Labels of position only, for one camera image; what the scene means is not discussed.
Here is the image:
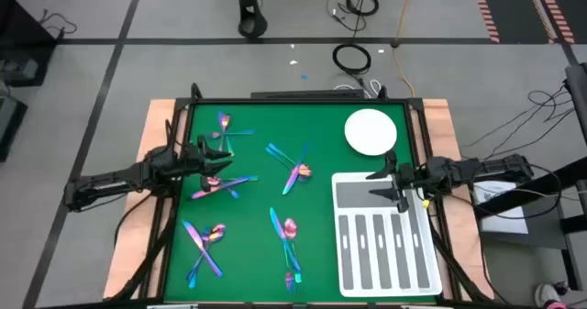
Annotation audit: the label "iridescent rainbow knife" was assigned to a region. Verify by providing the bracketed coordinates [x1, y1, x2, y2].
[182, 220, 225, 279]
[269, 206, 303, 273]
[219, 111, 236, 158]
[282, 143, 312, 196]
[190, 175, 251, 201]

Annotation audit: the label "black case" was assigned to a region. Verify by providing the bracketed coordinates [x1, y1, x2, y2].
[0, 93, 28, 161]

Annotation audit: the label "grey base plate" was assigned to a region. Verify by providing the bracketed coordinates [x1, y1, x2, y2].
[479, 207, 570, 250]

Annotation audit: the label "white round plate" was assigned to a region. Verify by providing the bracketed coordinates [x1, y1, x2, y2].
[343, 108, 398, 158]

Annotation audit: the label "black cylindrical floor stand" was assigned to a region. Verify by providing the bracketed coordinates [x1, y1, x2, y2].
[234, 0, 270, 39]

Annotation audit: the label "white cable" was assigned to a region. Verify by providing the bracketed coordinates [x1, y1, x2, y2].
[333, 78, 382, 100]

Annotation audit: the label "black metal stand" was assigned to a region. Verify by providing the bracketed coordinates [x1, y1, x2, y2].
[471, 62, 587, 294]

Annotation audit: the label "yellow floor cable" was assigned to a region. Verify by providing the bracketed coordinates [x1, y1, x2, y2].
[392, 0, 419, 98]

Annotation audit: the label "black table frame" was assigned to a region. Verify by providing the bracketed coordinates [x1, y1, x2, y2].
[103, 82, 496, 309]

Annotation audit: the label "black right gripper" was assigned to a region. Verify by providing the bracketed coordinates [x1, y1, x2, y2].
[365, 149, 431, 215]

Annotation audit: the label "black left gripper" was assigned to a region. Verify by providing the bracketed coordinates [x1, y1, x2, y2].
[176, 135, 234, 193]

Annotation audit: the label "green table mat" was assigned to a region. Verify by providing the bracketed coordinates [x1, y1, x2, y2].
[163, 102, 437, 303]

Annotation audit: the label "black striped floor mat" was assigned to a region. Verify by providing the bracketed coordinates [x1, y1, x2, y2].
[470, 0, 587, 45]

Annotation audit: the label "white cutlery organizer tray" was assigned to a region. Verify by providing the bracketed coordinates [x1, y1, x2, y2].
[330, 171, 444, 299]

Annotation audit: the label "loose black floor cables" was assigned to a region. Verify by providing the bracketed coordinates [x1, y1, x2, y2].
[460, 83, 577, 161]

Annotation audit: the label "coiled black cable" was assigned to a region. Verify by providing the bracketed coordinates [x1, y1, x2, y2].
[344, 0, 381, 17]
[331, 42, 372, 76]

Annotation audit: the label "person's shoe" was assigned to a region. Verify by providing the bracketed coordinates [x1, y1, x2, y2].
[534, 282, 563, 309]

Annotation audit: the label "white paper sheet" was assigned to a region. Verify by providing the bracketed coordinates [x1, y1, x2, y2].
[471, 180, 529, 235]

